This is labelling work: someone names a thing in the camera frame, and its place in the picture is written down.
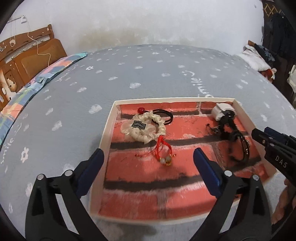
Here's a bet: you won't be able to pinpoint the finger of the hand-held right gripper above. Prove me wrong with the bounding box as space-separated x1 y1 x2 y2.
252 128 273 151
264 126 296 146

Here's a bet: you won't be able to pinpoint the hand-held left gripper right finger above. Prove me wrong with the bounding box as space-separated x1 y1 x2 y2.
193 148 273 241

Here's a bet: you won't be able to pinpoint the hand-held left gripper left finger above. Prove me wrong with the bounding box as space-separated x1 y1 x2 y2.
25 148 105 241

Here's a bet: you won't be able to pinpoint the black cord bracelet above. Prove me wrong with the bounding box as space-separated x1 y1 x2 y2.
228 130 251 163

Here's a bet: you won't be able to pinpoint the brick pattern tray box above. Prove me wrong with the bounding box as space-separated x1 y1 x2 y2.
91 97 277 225

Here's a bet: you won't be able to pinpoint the red string bracelet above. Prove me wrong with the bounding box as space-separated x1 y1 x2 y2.
135 136 176 167

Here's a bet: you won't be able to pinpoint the cream scrunchie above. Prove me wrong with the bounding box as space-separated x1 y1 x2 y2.
120 111 167 144

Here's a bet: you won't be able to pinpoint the black hair tie red beads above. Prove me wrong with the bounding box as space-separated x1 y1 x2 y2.
137 107 174 124

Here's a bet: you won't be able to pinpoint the person's right hand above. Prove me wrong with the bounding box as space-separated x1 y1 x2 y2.
271 178 296 226

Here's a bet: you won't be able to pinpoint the white hanging jacket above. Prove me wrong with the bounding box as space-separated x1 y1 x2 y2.
287 64 296 91

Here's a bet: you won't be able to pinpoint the yellow cloth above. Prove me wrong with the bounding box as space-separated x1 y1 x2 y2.
266 68 278 80

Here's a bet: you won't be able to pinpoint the dark wooden wardrobe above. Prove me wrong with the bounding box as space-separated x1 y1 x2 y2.
261 0 296 102

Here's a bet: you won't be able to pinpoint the grey flower blanket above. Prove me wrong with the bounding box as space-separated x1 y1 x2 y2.
0 44 296 241

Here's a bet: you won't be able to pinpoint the pile of dark clothes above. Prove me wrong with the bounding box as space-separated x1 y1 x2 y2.
254 44 275 63

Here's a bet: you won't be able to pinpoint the dark hanging clothes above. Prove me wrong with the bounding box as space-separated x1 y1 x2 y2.
269 11 296 61

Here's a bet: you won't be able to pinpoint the patchwork pillow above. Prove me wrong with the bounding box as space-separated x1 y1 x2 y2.
0 52 89 144

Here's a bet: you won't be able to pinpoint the wooden headboard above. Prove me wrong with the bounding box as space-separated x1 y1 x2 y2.
0 24 68 112

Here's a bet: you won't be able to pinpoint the white cable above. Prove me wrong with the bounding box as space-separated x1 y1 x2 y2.
5 16 51 67

